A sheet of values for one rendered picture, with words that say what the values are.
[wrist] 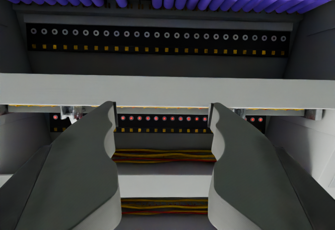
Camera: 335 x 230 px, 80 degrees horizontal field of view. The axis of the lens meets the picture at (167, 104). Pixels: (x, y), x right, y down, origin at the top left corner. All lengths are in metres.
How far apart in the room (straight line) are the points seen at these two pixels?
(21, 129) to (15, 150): 0.05
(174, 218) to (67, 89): 0.49
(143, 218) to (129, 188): 0.26
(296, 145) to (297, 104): 0.18
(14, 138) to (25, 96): 0.19
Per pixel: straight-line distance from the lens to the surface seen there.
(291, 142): 0.55
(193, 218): 0.69
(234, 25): 0.46
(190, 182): 0.42
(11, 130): 0.52
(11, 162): 0.53
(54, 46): 0.48
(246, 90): 0.33
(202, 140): 0.60
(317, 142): 0.49
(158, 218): 0.68
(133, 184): 0.42
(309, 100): 0.38
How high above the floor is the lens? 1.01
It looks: 27 degrees up
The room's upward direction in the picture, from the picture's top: 178 degrees counter-clockwise
